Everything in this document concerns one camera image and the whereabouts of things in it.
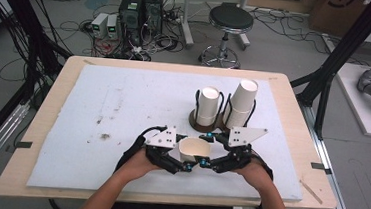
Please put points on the black computer tower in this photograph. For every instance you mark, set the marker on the black computer tower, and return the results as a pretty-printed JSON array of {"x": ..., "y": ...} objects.
[
  {"x": 154, "y": 10},
  {"x": 132, "y": 16}
]

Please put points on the grey power supply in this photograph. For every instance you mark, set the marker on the grey power supply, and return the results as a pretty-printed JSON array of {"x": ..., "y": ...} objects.
[
  {"x": 99, "y": 24},
  {"x": 112, "y": 27}
]

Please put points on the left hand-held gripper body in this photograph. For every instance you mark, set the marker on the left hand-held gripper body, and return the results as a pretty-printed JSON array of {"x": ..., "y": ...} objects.
[{"x": 164, "y": 138}]

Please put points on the black metal frame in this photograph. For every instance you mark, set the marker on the black metal frame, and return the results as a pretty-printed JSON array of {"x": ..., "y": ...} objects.
[
  {"x": 345, "y": 43},
  {"x": 42, "y": 51}
]

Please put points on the black round stool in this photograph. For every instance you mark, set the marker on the black round stool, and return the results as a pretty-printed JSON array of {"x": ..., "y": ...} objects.
[{"x": 231, "y": 18}]

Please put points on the thin wooden stick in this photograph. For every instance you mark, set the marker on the thin wooden stick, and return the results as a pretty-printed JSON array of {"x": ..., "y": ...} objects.
[{"x": 310, "y": 192}]

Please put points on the stack of white paper cups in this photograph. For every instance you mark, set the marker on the stack of white paper cups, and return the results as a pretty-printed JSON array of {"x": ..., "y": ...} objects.
[{"x": 240, "y": 102}]

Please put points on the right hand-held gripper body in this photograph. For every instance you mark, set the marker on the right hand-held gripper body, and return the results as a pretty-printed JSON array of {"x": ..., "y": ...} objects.
[{"x": 241, "y": 137}]

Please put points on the white foam board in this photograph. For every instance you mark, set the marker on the white foam board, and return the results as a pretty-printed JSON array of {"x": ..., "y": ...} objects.
[{"x": 123, "y": 106}]

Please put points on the white platform board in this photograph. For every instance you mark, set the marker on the white platform board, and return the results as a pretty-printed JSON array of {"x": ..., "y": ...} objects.
[{"x": 366, "y": 122}]

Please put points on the person's left hand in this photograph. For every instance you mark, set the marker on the person's left hand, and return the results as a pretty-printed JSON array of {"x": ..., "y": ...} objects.
[{"x": 137, "y": 166}]

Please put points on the person's right hand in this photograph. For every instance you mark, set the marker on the person's right hand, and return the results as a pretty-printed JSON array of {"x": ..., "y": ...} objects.
[{"x": 256, "y": 175}]

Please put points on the dark tape strip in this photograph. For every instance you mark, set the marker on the dark tape strip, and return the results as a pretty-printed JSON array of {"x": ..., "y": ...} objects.
[
  {"x": 23, "y": 144},
  {"x": 320, "y": 167}
]

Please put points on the brown cardboard box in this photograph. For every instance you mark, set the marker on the brown cardboard box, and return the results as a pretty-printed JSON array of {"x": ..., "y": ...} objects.
[{"x": 334, "y": 9}]

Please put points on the single white paper cup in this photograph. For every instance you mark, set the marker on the single white paper cup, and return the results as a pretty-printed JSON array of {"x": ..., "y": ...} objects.
[{"x": 193, "y": 150}]

